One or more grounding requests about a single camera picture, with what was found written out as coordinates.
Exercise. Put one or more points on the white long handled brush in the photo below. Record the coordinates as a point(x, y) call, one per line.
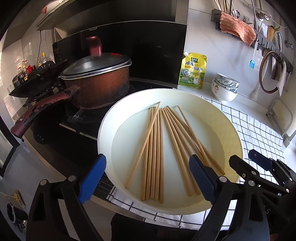
point(254, 93)

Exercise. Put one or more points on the white hanging rag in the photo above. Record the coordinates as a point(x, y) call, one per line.
point(282, 78)

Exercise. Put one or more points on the white cutting board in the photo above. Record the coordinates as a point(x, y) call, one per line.
point(283, 116)

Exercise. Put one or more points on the dark sauce bottle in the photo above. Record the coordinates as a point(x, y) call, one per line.
point(21, 75)

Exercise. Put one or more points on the orange dish cloth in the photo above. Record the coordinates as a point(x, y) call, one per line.
point(238, 28)

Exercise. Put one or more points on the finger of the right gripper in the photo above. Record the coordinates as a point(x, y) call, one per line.
point(280, 171)
point(248, 173)

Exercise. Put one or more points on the cream round basin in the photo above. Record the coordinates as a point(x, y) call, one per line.
point(123, 131)

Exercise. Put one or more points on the round wooden rimmed lid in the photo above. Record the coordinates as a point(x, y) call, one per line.
point(273, 61)

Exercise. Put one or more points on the black range hood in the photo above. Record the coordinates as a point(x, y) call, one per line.
point(151, 33)

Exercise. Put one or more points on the blue patterned bowl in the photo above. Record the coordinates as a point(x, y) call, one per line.
point(234, 90)
point(227, 81)

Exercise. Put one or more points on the blue silicone brush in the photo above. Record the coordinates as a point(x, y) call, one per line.
point(252, 61)

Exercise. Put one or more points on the red brown cooking pot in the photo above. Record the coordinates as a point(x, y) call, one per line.
point(85, 93)

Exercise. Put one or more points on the metal board rack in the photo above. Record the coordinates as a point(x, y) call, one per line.
point(289, 139)

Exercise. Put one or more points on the black wall hook rail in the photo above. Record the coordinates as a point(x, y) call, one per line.
point(263, 42)

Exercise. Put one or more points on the yellow seasoning pouch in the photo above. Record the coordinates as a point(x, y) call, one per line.
point(193, 69)

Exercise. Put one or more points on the right hand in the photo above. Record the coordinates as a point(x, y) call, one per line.
point(273, 237)

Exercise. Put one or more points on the black gas stove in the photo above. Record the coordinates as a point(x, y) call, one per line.
point(65, 135)

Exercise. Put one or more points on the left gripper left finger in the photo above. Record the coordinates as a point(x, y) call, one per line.
point(76, 191)

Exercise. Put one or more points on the white bowl with cartoon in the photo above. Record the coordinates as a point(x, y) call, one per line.
point(222, 94)

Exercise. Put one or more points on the metal pot lid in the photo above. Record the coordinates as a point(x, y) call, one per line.
point(95, 65)

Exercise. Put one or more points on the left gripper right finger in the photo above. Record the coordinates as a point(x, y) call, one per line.
point(217, 192)

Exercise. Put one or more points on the oil bottle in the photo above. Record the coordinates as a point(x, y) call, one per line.
point(44, 58)

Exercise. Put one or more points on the black wok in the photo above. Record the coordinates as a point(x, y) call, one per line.
point(45, 76)

